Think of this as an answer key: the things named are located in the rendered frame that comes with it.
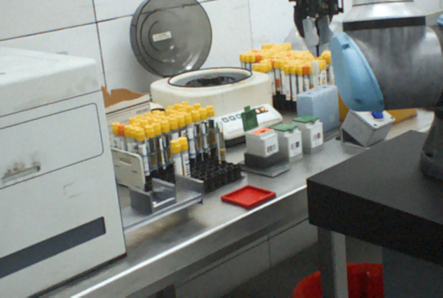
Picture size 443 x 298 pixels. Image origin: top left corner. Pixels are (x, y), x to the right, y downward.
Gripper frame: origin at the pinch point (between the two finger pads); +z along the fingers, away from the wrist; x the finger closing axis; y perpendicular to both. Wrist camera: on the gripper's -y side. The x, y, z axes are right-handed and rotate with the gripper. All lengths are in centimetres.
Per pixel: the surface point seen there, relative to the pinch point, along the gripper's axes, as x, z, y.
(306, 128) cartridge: -12.0, 11.0, 17.2
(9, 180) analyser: -69, -3, 48
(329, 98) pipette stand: -1.7, 8.7, 8.5
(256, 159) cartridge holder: -25.2, 12.9, 21.8
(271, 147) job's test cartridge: -22.0, 11.0, 22.4
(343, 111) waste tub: 4.9, 14.4, 2.4
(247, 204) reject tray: -33, 14, 36
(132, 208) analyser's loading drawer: -52, 11, 35
